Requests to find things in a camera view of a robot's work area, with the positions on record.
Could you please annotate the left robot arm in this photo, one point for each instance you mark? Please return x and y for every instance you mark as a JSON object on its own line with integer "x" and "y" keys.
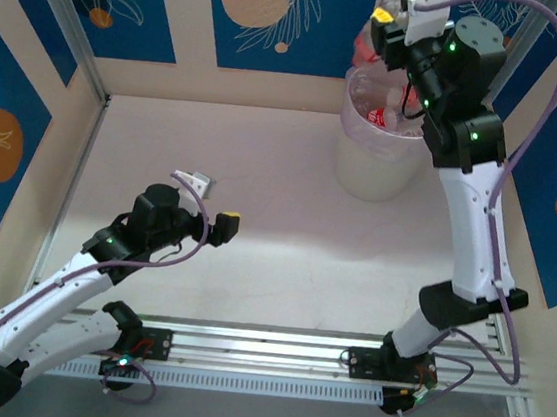
{"x": 47, "y": 293}

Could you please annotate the translucent plastic bin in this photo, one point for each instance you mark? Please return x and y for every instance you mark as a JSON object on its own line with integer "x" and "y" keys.
{"x": 355, "y": 127}

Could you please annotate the clear plastic bottle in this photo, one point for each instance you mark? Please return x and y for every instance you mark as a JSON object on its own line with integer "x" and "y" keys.
{"x": 408, "y": 128}

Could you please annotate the black left base electronics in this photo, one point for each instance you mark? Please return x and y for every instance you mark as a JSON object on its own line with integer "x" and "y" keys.
{"x": 117, "y": 367}

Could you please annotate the black base electronics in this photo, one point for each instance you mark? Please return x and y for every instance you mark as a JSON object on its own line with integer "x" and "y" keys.
{"x": 117, "y": 367}
{"x": 394, "y": 403}

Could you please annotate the black right base electronics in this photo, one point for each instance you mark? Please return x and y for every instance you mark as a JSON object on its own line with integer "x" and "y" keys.
{"x": 394, "y": 403}

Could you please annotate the aluminium frame post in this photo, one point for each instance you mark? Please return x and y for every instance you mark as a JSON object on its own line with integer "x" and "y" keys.
{"x": 530, "y": 31}
{"x": 72, "y": 29}

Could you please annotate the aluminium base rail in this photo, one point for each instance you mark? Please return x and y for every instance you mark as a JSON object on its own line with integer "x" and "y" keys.
{"x": 267, "y": 348}

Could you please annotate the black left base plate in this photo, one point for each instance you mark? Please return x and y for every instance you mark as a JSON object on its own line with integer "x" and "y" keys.
{"x": 160, "y": 343}

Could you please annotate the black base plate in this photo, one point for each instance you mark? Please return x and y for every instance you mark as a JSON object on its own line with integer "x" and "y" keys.
{"x": 366, "y": 364}
{"x": 160, "y": 343}

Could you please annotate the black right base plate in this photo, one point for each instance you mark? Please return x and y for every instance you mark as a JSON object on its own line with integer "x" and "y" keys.
{"x": 366, "y": 364}

